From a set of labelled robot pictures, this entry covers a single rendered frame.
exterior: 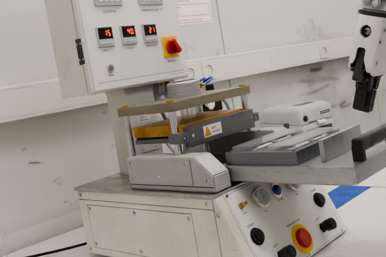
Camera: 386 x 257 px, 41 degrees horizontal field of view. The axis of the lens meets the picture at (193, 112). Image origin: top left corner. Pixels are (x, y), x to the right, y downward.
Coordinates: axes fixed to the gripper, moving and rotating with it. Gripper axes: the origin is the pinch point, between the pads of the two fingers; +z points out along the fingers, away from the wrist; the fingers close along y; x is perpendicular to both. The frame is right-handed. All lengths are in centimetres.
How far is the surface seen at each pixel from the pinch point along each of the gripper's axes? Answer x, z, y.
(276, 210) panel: 12.6, 26.4, -3.2
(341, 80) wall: 82, 35, 161
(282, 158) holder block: 8.7, 11.9, -10.1
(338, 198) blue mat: 19, 40, 39
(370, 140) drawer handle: -4.1, 5.6, -4.0
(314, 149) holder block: 6.1, 10.7, -3.7
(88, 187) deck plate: 56, 34, -18
